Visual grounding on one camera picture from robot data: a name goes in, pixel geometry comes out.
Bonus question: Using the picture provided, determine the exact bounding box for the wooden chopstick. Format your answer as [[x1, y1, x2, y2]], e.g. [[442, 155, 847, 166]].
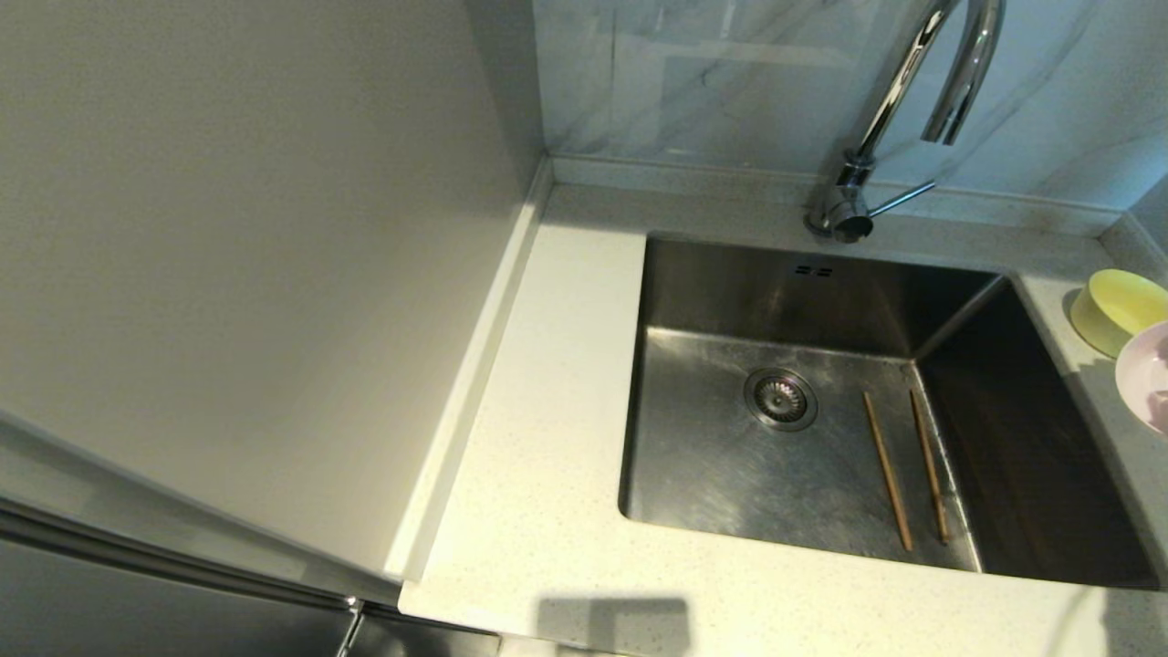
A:
[[909, 390, 951, 546], [862, 391, 914, 552]]

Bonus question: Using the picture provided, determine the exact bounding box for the chrome gooseneck faucet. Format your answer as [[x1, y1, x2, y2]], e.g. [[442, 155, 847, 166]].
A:
[[803, 0, 1006, 245]]

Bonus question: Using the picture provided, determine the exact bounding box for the yellow plastic bowl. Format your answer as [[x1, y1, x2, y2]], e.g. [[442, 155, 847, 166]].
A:
[[1069, 268, 1168, 359]]

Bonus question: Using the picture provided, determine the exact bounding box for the pink plastic bowl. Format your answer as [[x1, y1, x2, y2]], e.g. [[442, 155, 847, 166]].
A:
[[1115, 321, 1168, 437]]

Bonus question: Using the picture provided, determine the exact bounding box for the stainless steel sink basin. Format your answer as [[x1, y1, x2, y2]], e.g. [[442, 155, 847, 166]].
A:
[[619, 233, 1166, 592]]

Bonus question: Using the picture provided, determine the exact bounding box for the round metal drain strainer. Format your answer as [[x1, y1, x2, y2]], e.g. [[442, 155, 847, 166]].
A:
[[744, 367, 819, 432]]

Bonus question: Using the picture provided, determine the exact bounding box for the grey base cabinet front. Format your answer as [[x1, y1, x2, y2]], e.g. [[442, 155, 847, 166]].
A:
[[351, 607, 503, 657]]

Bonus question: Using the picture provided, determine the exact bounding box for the beige tall cabinet side panel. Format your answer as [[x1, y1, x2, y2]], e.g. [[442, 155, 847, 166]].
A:
[[0, 0, 548, 585]]

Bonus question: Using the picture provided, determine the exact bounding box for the chrome door trim strip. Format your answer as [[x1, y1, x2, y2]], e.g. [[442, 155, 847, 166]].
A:
[[0, 493, 361, 614]]

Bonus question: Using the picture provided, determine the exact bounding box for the grey tall cabinet door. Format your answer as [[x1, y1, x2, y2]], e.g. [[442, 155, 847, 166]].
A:
[[0, 401, 402, 657]]

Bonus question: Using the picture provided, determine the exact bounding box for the chrome cabinet handle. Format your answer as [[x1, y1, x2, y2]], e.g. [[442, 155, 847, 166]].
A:
[[336, 598, 366, 657]]

